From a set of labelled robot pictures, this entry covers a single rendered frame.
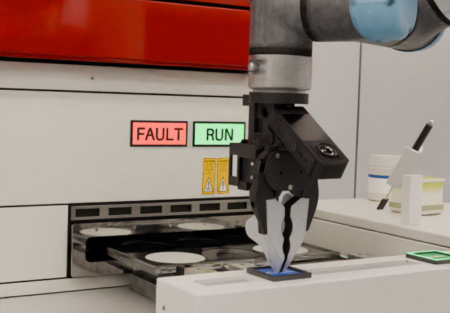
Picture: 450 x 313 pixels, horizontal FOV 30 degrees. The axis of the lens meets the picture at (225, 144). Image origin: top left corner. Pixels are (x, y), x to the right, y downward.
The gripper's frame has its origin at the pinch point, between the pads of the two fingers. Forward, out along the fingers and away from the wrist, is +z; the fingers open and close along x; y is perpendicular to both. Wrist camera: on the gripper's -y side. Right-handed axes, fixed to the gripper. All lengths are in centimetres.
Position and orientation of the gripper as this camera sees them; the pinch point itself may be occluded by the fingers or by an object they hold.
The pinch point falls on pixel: (283, 263)
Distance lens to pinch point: 100.3
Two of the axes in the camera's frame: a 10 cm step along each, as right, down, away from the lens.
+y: -5.3, -0.6, 8.5
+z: -0.3, 10.0, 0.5
